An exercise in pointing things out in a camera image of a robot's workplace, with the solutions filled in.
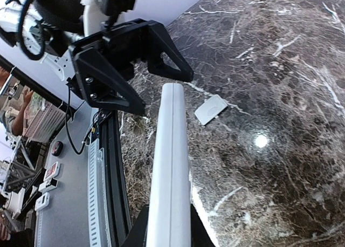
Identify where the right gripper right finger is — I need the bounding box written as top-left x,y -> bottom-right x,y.
190,204 -> 215,247

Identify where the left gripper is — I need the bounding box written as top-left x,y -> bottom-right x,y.
67,19 -> 194,115

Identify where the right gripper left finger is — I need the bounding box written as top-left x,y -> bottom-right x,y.
122,204 -> 149,247

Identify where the white remote control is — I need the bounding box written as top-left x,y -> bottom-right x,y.
146,83 -> 191,246

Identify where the white battery cover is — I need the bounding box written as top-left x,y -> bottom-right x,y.
195,94 -> 227,126

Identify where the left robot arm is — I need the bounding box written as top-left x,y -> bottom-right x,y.
1,0 -> 194,115

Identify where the small white device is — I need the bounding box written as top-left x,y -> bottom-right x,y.
34,192 -> 50,211

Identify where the pink plastic basket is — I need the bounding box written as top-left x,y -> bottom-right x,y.
23,99 -> 65,143

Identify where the red white label device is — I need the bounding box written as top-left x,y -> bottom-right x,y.
43,161 -> 60,182

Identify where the black round knob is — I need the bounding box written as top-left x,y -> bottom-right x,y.
51,141 -> 64,156

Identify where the person in background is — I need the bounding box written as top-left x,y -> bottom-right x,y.
0,66 -> 35,137

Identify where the white cable duct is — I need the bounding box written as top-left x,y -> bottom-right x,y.
87,139 -> 102,247

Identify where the black front rail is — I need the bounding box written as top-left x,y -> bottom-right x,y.
99,110 -> 132,246

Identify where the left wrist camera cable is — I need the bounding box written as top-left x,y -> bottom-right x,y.
16,0 -> 46,61

